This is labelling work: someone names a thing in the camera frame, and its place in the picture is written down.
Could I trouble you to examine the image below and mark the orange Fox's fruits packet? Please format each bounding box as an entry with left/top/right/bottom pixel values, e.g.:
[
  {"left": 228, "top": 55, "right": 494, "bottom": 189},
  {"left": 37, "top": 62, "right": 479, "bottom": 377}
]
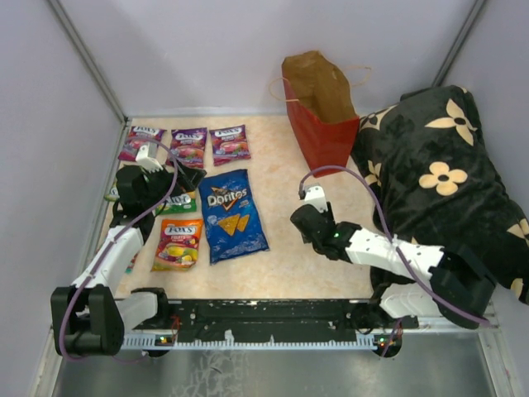
[{"left": 151, "top": 218, "right": 203, "bottom": 271}]

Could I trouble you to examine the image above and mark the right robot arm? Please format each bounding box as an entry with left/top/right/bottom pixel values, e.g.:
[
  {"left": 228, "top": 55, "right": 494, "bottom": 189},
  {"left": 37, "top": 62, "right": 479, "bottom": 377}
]
[{"left": 290, "top": 204, "right": 497, "bottom": 329}]

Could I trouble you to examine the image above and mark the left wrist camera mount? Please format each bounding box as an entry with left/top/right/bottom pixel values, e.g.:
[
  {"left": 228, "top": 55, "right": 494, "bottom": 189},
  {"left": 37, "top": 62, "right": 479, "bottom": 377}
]
[{"left": 135, "top": 142, "right": 164, "bottom": 174}]

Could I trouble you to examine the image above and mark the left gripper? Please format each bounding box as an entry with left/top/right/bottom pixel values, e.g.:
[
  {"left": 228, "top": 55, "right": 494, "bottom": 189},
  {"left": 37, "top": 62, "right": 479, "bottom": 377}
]
[{"left": 141, "top": 156, "right": 206, "bottom": 209}]

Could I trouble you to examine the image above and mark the green Fox's spring tea packet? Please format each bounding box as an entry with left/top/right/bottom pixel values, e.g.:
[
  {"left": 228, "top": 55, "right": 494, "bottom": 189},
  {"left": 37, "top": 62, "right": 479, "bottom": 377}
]
[{"left": 155, "top": 192, "right": 197, "bottom": 216}]

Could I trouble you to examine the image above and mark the purple Fox's packet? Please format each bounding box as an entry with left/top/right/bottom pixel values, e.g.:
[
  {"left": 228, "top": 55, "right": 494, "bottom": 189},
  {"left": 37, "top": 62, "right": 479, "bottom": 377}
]
[
  {"left": 209, "top": 125, "right": 251, "bottom": 166},
  {"left": 169, "top": 127, "right": 207, "bottom": 169}
]

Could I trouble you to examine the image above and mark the purple snack packet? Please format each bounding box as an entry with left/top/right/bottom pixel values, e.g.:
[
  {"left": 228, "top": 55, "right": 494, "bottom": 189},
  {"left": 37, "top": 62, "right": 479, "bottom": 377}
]
[{"left": 118, "top": 126, "right": 165, "bottom": 162}]

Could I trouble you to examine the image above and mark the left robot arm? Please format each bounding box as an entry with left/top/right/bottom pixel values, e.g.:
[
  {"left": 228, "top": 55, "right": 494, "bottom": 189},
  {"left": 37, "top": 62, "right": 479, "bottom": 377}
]
[{"left": 50, "top": 164, "right": 207, "bottom": 360}]

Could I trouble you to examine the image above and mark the blue snack packet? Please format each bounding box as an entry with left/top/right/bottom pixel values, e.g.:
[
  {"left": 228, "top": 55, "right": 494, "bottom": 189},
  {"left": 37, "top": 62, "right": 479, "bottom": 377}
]
[{"left": 198, "top": 169, "right": 269, "bottom": 265}]

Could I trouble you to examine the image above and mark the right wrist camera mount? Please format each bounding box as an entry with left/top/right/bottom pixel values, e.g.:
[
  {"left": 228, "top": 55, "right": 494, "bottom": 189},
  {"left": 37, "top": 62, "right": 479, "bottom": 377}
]
[{"left": 298, "top": 184, "right": 328, "bottom": 213}]

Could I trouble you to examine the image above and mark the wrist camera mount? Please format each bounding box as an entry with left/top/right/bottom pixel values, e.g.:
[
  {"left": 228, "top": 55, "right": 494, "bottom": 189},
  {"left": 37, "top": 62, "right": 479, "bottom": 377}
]
[
  {"left": 135, "top": 142, "right": 164, "bottom": 174},
  {"left": 298, "top": 184, "right": 328, "bottom": 213}
]

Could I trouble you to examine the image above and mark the red paper bag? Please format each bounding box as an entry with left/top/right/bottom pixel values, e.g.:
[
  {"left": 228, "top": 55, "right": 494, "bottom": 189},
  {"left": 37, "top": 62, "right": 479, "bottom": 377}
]
[{"left": 281, "top": 50, "right": 360, "bottom": 170}]

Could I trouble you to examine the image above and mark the twisted paper bag handle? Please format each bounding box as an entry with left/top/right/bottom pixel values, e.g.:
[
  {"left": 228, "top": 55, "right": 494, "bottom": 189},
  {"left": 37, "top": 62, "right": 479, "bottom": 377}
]
[
  {"left": 268, "top": 78, "right": 298, "bottom": 103},
  {"left": 345, "top": 65, "right": 372, "bottom": 88}
]

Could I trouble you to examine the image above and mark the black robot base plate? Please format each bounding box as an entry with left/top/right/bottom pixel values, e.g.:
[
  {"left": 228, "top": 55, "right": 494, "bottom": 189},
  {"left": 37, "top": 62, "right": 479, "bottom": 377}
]
[{"left": 123, "top": 297, "right": 419, "bottom": 344}]

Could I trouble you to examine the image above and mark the teal Fox's candy packet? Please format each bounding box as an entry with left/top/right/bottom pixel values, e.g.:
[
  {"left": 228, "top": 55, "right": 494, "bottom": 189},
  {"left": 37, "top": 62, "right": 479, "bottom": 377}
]
[{"left": 125, "top": 254, "right": 137, "bottom": 274}]

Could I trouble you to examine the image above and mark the aluminium frame rail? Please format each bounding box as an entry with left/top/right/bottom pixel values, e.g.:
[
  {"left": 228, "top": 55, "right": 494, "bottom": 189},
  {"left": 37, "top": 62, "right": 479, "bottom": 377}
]
[{"left": 49, "top": 299, "right": 501, "bottom": 352}]

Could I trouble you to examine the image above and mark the black floral blanket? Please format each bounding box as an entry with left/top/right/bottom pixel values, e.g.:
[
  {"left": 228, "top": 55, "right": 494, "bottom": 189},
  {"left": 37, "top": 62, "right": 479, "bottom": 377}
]
[{"left": 351, "top": 85, "right": 528, "bottom": 303}]

